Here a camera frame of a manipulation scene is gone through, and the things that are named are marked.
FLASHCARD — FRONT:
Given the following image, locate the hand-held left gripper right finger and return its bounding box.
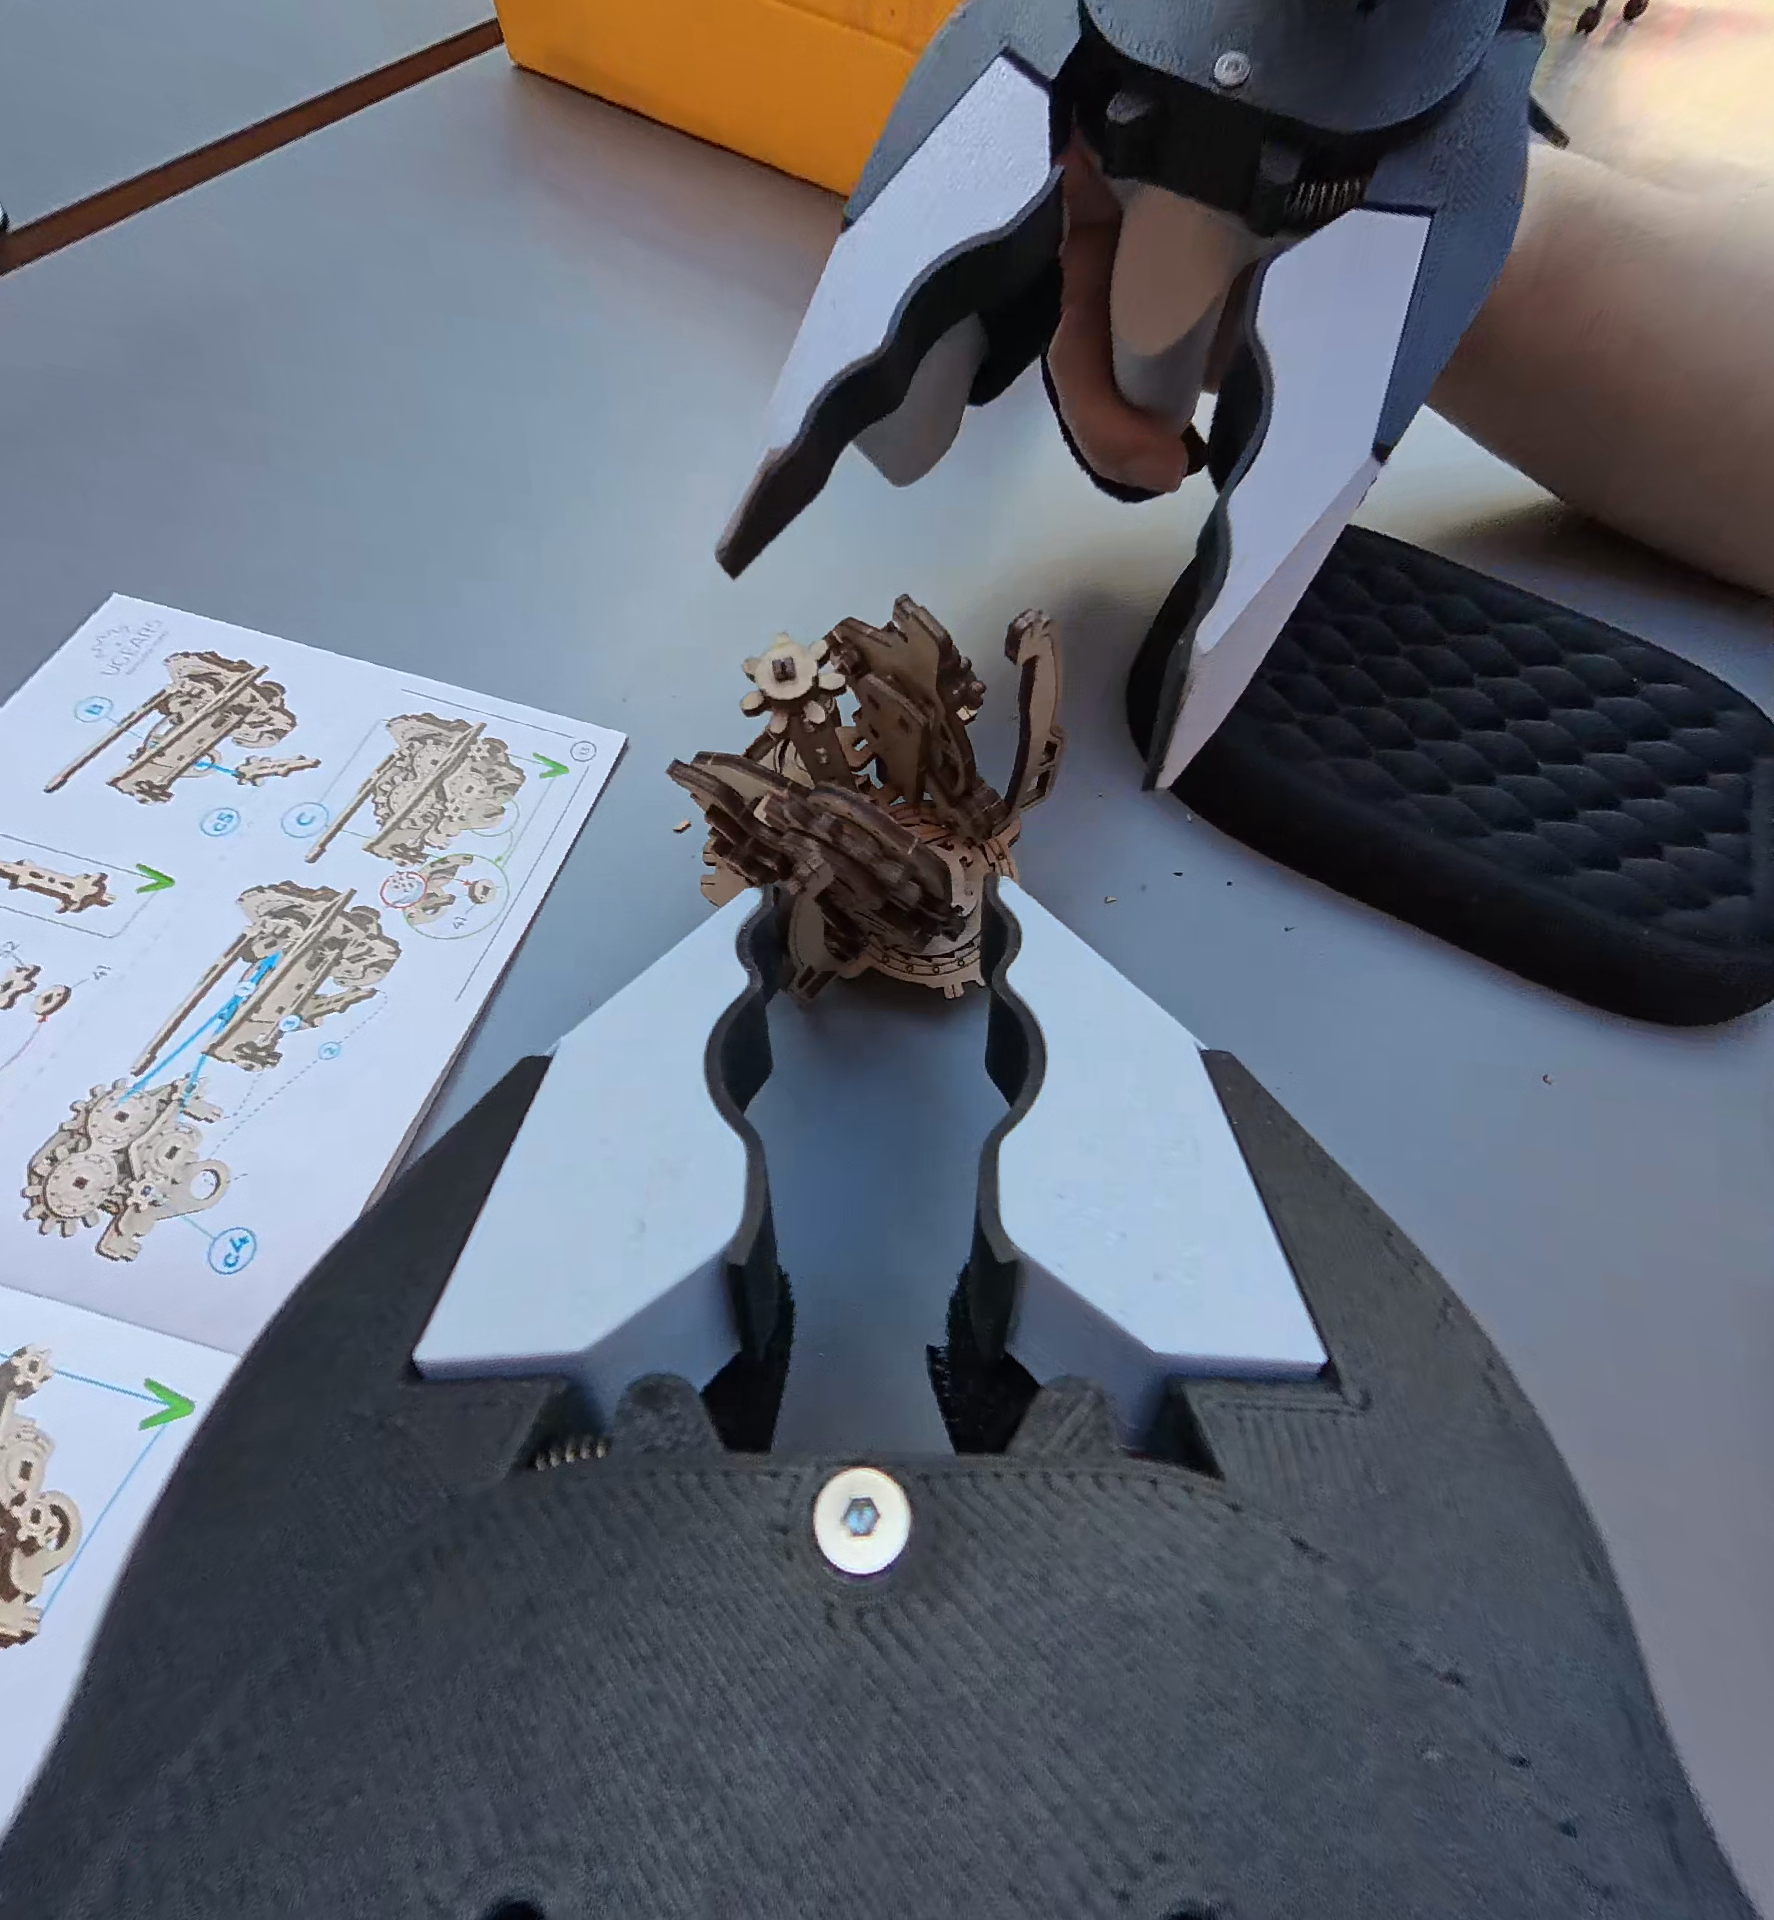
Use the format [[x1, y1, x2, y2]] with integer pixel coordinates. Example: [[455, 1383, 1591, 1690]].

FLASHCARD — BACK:
[[953, 875, 1333, 1445]]

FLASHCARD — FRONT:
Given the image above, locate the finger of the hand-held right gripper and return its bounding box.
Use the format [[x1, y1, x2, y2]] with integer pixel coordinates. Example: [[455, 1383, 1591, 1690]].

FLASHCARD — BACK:
[[715, 160, 1072, 583], [1125, 208, 1434, 794]]

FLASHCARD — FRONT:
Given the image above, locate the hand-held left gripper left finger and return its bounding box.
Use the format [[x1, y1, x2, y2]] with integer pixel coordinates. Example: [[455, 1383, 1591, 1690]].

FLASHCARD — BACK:
[[410, 885, 799, 1445]]

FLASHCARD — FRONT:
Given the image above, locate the wooden gear model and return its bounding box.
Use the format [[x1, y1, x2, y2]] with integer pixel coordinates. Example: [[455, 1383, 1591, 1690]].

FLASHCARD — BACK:
[[667, 591, 1069, 1004]]

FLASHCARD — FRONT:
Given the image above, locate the person's right forearm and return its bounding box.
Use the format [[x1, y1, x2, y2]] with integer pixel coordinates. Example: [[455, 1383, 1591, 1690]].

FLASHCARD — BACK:
[[1427, 141, 1774, 604]]

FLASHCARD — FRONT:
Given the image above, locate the person's right hand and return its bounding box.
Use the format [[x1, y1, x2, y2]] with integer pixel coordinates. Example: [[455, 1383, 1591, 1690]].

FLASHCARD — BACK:
[[1051, 136, 1193, 499]]

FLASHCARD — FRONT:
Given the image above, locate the yellow cardboard box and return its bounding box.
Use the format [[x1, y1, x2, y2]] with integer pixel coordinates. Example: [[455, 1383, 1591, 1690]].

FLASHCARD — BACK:
[[498, 0, 964, 197]]

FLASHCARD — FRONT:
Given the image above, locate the assembly instruction booklet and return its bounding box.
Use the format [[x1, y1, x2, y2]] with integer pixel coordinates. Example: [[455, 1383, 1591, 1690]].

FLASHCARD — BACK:
[[0, 591, 632, 1907]]

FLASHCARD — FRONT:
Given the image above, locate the black quilted wrist pad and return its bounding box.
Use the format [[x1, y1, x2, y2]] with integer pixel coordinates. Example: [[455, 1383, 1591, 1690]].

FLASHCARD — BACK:
[[1126, 525, 1774, 1028]]

